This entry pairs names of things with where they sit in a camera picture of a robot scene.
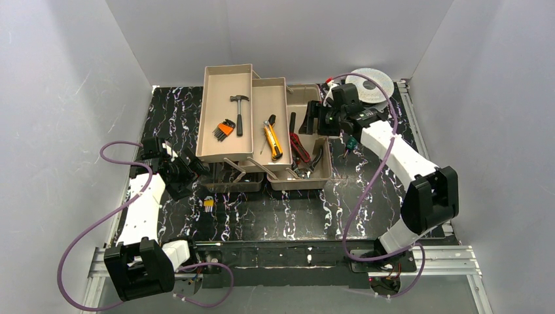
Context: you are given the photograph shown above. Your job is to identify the black mounting plate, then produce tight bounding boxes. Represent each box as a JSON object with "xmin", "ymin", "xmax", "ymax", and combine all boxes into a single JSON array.
[{"xmin": 187, "ymin": 240, "xmax": 417, "ymax": 288}]

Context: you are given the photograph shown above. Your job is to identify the yellow hex key set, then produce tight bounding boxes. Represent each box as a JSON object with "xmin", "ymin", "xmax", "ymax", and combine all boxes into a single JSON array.
[{"xmin": 203, "ymin": 196, "xmax": 215, "ymax": 213}]

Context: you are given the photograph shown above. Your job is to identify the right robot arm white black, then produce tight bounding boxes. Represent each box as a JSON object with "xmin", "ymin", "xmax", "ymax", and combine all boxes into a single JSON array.
[{"xmin": 299, "ymin": 83, "xmax": 459, "ymax": 262}]

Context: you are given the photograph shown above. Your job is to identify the yellow black screwdriver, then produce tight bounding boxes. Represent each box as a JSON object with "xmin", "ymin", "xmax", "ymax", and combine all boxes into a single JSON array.
[{"xmin": 260, "ymin": 114, "xmax": 276, "ymax": 154}]

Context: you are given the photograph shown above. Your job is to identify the orange utility knife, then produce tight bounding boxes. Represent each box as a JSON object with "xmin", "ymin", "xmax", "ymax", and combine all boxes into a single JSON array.
[{"xmin": 264, "ymin": 120, "xmax": 283, "ymax": 161}]

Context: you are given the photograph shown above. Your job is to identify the black handled claw hammer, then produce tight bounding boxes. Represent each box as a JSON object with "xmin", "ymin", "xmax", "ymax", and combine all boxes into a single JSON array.
[{"xmin": 230, "ymin": 95, "xmax": 250, "ymax": 137}]

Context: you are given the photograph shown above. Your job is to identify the beige plastic tool box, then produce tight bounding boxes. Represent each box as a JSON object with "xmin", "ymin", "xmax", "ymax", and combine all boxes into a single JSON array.
[{"xmin": 196, "ymin": 64, "xmax": 332, "ymax": 193}]

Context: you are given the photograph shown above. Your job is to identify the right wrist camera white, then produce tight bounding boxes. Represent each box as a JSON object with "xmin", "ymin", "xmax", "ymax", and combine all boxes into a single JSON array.
[{"xmin": 324, "ymin": 78, "xmax": 344, "ymax": 107}]

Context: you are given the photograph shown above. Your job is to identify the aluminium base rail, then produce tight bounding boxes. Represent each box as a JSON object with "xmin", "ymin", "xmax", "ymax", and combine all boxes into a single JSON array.
[{"xmin": 80, "ymin": 245, "xmax": 495, "ymax": 314}]

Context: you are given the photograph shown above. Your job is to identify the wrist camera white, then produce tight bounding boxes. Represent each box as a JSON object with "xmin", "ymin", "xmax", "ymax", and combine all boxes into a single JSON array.
[
  {"xmin": 324, "ymin": 78, "xmax": 344, "ymax": 107},
  {"xmin": 162, "ymin": 142, "xmax": 178, "ymax": 160}
]

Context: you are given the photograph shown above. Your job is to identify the red utility knife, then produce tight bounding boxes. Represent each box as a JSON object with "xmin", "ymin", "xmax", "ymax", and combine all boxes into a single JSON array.
[{"xmin": 289, "ymin": 132, "xmax": 311, "ymax": 164}]

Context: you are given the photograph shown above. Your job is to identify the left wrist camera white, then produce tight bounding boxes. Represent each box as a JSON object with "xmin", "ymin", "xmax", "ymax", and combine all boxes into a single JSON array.
[{"xmin": 162, "ymin": 142, "xmax": 178, "ymax": 160}]

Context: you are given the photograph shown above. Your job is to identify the white tape roll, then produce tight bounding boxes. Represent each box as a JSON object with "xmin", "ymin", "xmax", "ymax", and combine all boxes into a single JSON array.
[{"xmin": 345, "ymin": 67, "xmax": 395, "ymax": 104}]

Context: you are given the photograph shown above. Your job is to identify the black handled silver pliers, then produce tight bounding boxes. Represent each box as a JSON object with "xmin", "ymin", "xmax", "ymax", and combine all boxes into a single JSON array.
[{"xmin": 298, "ymin": 146, "xmax": 323, "ymax": 179}]

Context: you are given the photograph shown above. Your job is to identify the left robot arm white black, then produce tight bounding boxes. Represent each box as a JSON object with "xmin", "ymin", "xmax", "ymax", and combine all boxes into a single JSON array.
[{"xmin": 103, "ymin": 137, "xmax": 209, "ymax": 302}]

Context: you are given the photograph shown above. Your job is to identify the green black small tool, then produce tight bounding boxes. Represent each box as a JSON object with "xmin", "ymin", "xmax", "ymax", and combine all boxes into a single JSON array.
[{"xmin": 343, "ymin": 137, "xmax": 357, "ymax": 159}]

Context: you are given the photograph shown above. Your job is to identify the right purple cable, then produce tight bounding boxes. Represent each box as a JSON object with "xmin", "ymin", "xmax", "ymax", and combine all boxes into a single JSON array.
[{"xmin": 325, "ymin": 73, "xmax": 427, "ymax": 299}]

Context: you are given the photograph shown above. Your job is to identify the orange black small tool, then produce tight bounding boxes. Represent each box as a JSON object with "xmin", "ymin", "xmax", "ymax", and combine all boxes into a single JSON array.
[{"xmin": 213, "ymin": 119, "xmax": 236, "ymax": 142}]

